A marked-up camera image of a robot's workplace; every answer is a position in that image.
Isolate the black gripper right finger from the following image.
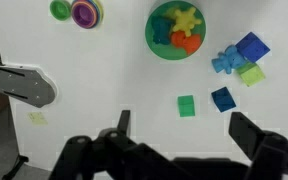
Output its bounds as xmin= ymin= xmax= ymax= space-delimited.
xmin=228 ymin=111 xmax=288 ymax=180

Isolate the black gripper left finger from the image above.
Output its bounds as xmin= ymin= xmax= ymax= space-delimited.
xmin=48 ymin=109 xmax=185 ymax=180

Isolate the light-blue elephant toy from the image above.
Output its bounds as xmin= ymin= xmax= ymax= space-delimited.
xmin=211 ymin=44 xmax=249 ymax=75

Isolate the green bowl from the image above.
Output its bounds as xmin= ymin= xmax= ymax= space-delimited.
xmin=144 ymin=0 xmax=207 ymax=61

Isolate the small dark blue block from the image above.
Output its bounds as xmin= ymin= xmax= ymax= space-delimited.
xmin=211 ymin=86 xmax=237 ymax=113

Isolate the lime green soft block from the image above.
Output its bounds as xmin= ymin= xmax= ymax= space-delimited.
xmin=236 ymin=62 xmax=266 ymax=88

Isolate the small green block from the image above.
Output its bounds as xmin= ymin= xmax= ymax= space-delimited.
xmin=177 ymin=94 xmax=196 ymax=118

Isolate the yellow sticky note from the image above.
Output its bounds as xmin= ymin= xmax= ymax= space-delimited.
xmin=27 ymin=111 xmax=49 ymax=126

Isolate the black stand foot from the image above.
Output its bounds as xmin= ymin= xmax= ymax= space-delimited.
xmin=2 ymin=154 xmax=29 ymax=180

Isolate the large blue number block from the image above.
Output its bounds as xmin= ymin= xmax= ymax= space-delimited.
xmin=234 ymin=31 xmax=271 ymax=64

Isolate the teal rubber toy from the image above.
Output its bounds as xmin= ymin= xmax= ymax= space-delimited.
xmin=150 ymin=15 xmax=176 ymax=46

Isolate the orange rubber toy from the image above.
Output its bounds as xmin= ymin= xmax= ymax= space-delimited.
xmin=169 ymin=30 xmax=203 ymax=56

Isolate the yellow rubber toy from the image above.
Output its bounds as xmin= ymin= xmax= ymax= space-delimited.
xmin=165 ymin=6 xmax=203 ymax=38

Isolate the small plastic stacking cup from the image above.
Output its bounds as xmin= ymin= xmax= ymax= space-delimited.
xmin=49 ymin=0 xmax=72 ymax=22

